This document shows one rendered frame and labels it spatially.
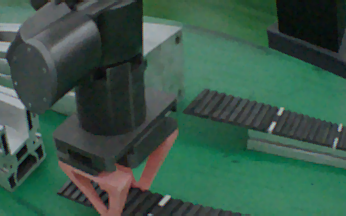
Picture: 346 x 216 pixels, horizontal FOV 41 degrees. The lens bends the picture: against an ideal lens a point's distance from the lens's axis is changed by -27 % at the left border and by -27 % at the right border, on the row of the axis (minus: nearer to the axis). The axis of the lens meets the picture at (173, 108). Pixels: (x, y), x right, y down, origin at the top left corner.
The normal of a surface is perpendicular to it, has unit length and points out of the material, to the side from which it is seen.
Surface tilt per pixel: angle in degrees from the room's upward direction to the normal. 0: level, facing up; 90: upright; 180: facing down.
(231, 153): 0
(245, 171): 0
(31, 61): 89
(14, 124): 90
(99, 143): 1
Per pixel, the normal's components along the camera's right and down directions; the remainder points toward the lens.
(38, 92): -0.51, 0.44
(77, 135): -0.03, -0.87
